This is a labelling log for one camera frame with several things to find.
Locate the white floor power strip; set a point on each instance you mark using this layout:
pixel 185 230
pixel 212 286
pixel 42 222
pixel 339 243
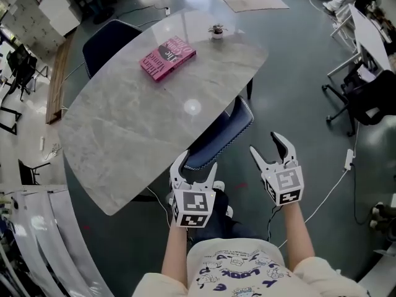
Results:
pixel 42 143

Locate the person's white shoe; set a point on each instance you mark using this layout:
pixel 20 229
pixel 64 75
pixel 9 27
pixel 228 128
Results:
pixel 229 211
pixel 219 185

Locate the black mesh office chair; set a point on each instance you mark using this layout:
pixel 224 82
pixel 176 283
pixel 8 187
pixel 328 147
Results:
pixel 21 63

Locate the person's dark trousers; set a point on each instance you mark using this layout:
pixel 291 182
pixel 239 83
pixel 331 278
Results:
pixel 226 227

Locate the black folding chair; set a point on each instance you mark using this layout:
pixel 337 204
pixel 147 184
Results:
pixel 26 172

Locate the navy blue upholstered chair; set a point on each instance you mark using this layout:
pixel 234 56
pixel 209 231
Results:
pixel 222 135
pixel 108 42

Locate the person's right forearm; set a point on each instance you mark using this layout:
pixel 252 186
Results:
pixel 295 237

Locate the person's left forearm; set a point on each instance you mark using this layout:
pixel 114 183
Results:
pixel 174 255

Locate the grey marble table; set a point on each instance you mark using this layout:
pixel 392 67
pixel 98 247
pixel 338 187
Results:
pixel 130 116

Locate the white locker cabinet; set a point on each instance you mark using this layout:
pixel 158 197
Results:
pixel 37 20

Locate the cream printed shirt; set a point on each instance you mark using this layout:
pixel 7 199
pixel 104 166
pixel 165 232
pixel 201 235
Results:
pixel 241 271

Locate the small potted plant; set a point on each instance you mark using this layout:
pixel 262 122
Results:
pixel 217 32

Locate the pink hardcover book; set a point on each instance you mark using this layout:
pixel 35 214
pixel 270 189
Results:
pixel 167 59

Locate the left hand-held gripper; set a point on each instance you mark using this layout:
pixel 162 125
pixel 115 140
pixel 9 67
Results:
pixel 193 206

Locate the white desk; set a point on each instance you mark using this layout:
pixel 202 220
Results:
pixel 369 36

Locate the black metal frame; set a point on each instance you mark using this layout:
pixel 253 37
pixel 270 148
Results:
pixel 12 116

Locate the white curved board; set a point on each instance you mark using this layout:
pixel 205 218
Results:
pixel 46 227

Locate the wooden plank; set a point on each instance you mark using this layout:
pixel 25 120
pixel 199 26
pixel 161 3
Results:
pixel 57 82

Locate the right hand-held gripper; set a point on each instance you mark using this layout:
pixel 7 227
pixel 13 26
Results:
pixel 284 182

